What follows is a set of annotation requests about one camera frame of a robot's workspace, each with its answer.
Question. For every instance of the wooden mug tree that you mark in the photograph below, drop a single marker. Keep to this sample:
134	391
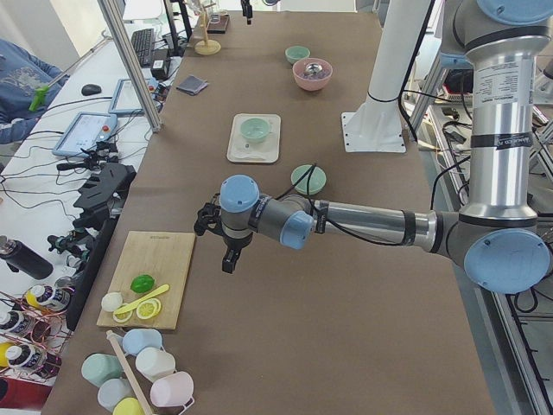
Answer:
206	46

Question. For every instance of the bamboo cutting board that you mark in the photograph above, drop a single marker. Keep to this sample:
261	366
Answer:
151	274

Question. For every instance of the metal spoon in bowl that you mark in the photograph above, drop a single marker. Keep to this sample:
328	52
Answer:
314	70

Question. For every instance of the grey folded cloth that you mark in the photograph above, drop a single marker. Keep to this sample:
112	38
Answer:
192	85

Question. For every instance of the pink bowl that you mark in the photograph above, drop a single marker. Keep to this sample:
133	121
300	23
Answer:
311	85

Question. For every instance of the green lime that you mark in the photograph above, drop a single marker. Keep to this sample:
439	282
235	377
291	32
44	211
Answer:
142	283

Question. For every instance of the black power adapter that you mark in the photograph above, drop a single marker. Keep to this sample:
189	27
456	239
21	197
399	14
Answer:
159	67

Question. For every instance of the right lemon slice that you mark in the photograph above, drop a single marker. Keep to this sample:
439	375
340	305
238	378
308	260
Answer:
149	309

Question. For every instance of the lemon slice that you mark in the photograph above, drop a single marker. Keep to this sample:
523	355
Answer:
149	309
122	317

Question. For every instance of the black keyboard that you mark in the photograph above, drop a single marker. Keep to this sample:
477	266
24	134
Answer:
142	41

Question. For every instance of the green bowl on tray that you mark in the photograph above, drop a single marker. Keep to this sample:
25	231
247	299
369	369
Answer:
255	130

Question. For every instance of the near upside-down green bowl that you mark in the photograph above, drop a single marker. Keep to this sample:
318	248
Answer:
307	180

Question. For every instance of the cream serving tray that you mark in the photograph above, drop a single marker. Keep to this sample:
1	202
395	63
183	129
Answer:
241	151

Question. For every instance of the left lemon slice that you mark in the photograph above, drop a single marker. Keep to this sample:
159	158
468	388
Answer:
122	317

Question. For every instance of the blue plastic cup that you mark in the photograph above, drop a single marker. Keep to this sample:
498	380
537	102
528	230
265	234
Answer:
136	340

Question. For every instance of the white garlic bulb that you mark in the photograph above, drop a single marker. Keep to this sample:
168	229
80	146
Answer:
111	301

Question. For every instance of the white plastic cup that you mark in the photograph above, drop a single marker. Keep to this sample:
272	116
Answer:
155	363

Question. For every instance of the black tool stand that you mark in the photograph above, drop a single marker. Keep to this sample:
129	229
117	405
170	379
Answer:
94	200

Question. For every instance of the pink plastic cup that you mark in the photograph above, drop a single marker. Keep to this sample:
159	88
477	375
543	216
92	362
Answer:
176	389

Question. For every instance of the far teach pendant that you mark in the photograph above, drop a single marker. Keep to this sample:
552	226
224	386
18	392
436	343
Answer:
125	102

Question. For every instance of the teach pendant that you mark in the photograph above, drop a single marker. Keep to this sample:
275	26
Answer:
86	130
125	102

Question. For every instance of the black computer mouse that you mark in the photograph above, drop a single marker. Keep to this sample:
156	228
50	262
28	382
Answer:
91	89

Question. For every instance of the green plastic cup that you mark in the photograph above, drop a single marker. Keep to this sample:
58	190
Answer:
99	368

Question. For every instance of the grey plastic cup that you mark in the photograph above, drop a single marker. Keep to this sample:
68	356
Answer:
112	391

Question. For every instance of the yellow plastic cup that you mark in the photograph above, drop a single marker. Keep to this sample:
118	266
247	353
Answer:
128	406

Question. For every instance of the near teach pendant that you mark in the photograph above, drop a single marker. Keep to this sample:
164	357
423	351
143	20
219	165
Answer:
86	130

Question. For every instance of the yellow paint bottle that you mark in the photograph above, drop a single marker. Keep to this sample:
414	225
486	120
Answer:
49	297

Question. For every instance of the black water bottle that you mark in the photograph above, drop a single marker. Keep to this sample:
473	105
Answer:
20	257

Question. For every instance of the person in blue shirt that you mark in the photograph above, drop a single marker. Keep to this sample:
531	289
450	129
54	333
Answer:
21	74

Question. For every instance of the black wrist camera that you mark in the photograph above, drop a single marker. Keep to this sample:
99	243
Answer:
208	220

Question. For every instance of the aluminium frame post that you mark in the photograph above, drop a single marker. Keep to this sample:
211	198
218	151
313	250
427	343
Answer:
115	24

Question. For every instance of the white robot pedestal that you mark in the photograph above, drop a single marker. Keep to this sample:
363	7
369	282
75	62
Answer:
376	125

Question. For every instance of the copper wire bottle rack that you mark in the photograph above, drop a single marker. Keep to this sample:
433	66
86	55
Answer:
34	334

